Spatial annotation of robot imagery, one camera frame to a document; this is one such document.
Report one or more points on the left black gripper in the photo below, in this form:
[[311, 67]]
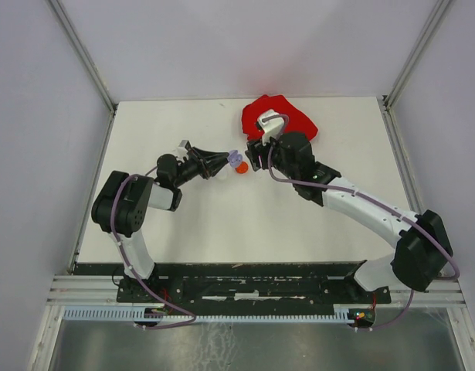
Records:
[[218, 159]]

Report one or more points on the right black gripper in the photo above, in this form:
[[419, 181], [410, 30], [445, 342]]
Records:
[[256, 148]]

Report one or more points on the orange earbud charging case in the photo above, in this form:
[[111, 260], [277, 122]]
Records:
[[242, 168]]

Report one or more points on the purple earbud charging case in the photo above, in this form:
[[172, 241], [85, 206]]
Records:
[[235, 159]]

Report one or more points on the white earbud charging case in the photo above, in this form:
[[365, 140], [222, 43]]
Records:
[[222, 176]]

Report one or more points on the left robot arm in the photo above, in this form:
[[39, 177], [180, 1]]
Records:
[[121, 206]]

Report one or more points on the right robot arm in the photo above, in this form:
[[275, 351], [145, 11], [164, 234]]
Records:
[[421, 247]]

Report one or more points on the red cloth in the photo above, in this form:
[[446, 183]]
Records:
[[298, 120]]

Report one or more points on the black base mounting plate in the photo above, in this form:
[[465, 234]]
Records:
[[211, 289]]

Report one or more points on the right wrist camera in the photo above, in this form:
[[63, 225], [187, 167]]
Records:
[[271, 123]]

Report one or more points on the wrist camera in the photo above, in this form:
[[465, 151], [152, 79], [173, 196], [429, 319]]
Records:
[[183, 149], [271, 123]]

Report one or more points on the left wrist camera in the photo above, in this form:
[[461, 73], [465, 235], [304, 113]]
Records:
[[183, 149]]

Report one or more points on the left aluminium frame post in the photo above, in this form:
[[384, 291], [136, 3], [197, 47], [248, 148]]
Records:
[[69, 29]]

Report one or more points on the aluminium frame post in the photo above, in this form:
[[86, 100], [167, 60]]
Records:
[[69, 29], [429, 30]]

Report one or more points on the aluminium frame rail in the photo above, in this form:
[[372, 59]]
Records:
[[100, 290]]

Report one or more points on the right aluminium frame post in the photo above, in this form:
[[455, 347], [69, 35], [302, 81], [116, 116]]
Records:
[[429, 30]]

